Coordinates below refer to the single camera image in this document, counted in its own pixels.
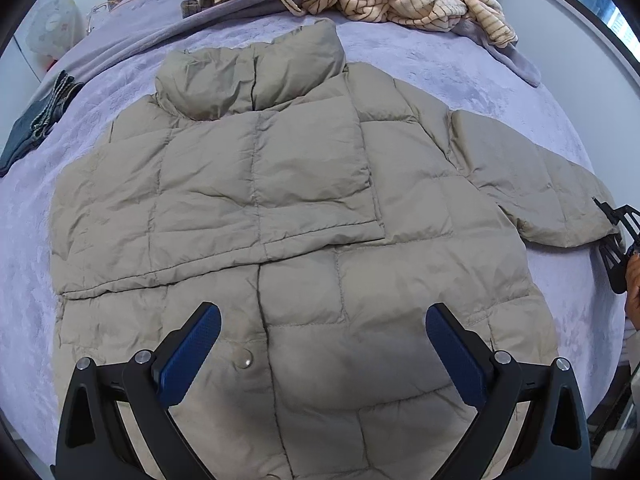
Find dark jeans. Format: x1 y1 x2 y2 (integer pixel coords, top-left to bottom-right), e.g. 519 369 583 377
0 70 86 177

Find beige puffer jacket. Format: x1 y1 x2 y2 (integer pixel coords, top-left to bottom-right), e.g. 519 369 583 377
49 17 623 480

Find person's right hand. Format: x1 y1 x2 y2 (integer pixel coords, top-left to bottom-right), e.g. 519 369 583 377
625 255 640 331

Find grey fleece blanket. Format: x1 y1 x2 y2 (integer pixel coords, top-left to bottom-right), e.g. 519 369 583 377
75 0 542 88

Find dark framed window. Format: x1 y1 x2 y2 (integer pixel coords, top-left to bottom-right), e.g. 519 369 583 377
537 0 640 61

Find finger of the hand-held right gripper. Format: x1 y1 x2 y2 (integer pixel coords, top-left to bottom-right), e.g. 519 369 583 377
593 197 640 241
597 237 633 295

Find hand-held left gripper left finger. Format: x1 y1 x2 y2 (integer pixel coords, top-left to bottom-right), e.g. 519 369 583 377
52 301 222 480

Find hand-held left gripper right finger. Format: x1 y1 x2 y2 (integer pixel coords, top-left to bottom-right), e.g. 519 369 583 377
424 303 593 480

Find white fan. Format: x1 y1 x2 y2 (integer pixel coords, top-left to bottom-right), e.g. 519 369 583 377
22 0 86 56

